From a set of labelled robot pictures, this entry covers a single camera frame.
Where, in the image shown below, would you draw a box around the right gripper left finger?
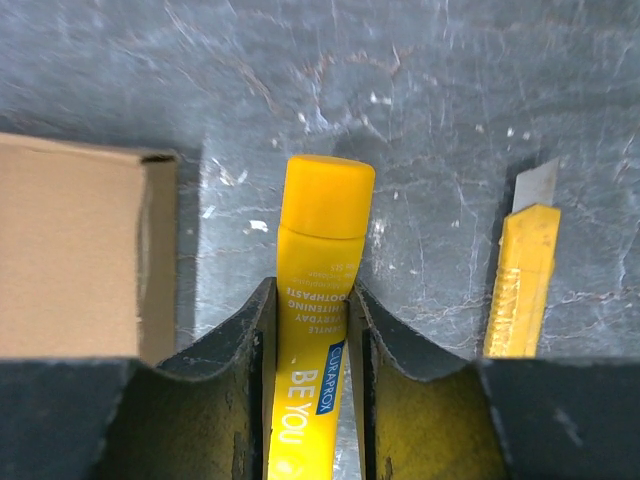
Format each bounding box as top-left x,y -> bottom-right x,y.
1,278 -> 276,479

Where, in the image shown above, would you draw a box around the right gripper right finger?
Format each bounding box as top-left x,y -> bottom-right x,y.
348,285 -> 639,479

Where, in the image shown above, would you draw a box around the yellow utility knife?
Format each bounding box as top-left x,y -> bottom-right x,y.
483,158 -> 561,358

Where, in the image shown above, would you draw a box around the brown cardboard express box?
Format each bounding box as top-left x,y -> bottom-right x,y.
1,134 -> 178,364

